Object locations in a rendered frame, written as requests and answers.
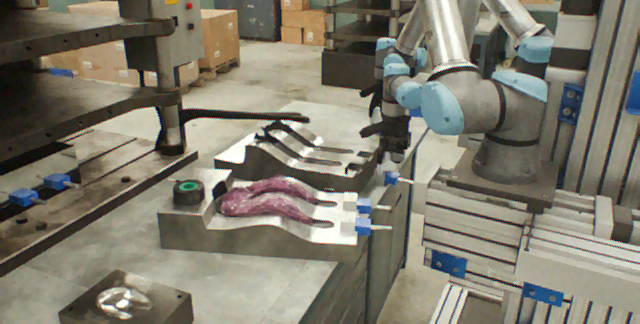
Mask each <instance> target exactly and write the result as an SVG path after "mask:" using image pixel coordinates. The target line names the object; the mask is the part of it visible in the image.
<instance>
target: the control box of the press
mask: <svg viewBox="0 0 640 324"><path fill-rule="evenodd" d="M118 6H119V13H120V18H147V17H149V13H148V5H147V0H118ZM166 6H167V15H168V16H169V17H172V18H173V19H174V20H175V33H174V35H172V36H170V42H171V51H172V60H173V69H174V78H175V85H176V86H178V87H180V78H179V67H181V66H184V65H189V64H191V63H192V61H195V60H198V59H201V58H204V57H205V50H204V39H203V27H202V15H201V3H200V0H166ZM123 40H124V46H125V53H126V60H127V67H128V69H131V70H137V73H139V82H140V87H141V86H145V83H144V71H145V72H153V73H156V69H155V61H154V53H153V45H152V38H151V37H150V36H142V37H133V38H131V39H123ZM180 88H181V87H180ZM154 108H155V110H156V112H157V114H158V116H159V120H160V125H161V127H162V125H163V123H162V116H161V110H160V108H159V107H154ZM179 133H180V139H184V140H185V143H186V134H185V124H184V125H182V126H181V128H180V129H179ZM186 147H187V143H186Z"/></svg>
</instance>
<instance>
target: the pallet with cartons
mask: <svg viewBox="0 0 640 324"><path fill-rule="evenodd" d="M201 15H202V27H203V39H204V50H205V57H204V58H201V59H198V66H199V72H203V74H204V79H214V78H215V77H216V74H215V73H217V74H226V73H228V72H230V70H229V67H240V66H241V62H240V42H239V34H238V21H237V11H236V10H214V9H201Z"/></svg>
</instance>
